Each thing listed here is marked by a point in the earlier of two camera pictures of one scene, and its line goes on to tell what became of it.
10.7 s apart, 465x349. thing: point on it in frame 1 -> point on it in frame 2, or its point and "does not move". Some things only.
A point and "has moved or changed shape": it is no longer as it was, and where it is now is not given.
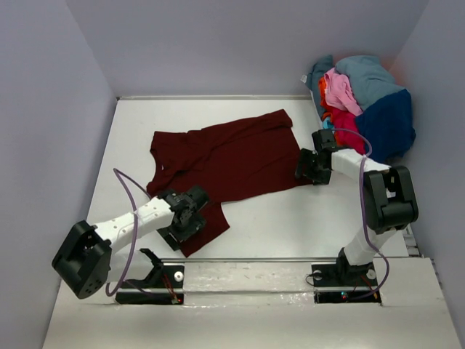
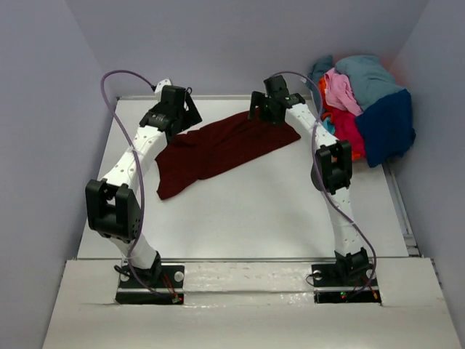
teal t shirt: x=321 y=66 does not move
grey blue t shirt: x=369 y=77 does not move
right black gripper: x=306 y=156 -> x=258 y=99
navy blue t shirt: x=387 y=127 does not move
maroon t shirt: x=232 y=159 has moved or changed shape
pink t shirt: x=338 y=93 does not move
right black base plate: x=343 y=283 does not move
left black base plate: x=172 y=276 does not move
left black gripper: x=195 y=224 -> x=191 y=116
